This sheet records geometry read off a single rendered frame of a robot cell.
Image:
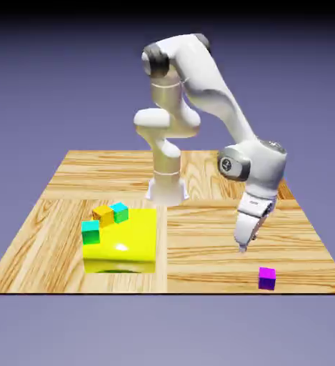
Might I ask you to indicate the large yellow box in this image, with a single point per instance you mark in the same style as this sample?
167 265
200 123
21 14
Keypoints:
127 243

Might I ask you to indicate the small cyan cube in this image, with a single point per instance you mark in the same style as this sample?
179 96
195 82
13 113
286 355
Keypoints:
120 212
90 232

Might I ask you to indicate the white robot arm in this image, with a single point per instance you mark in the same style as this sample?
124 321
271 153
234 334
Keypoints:
212 83

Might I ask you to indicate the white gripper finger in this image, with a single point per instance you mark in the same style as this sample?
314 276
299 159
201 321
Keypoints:
242 248

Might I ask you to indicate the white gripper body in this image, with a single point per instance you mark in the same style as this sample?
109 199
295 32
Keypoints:
245 226

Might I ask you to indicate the small orange cube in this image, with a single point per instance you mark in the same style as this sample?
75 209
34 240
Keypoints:
103 215

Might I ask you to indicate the small purple cube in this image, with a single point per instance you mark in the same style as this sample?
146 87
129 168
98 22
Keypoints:
266 278

